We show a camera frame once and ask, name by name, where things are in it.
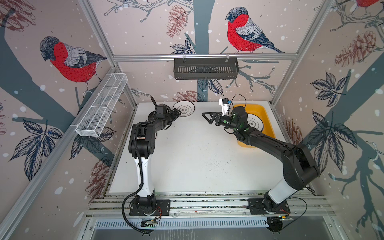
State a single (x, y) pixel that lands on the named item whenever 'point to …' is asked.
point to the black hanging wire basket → (206, 68)
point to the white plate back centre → (186, 108)
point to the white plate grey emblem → (255, 122)
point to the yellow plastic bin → (259, 111)
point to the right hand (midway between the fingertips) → (205, 116)
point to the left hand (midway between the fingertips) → (178, 112)
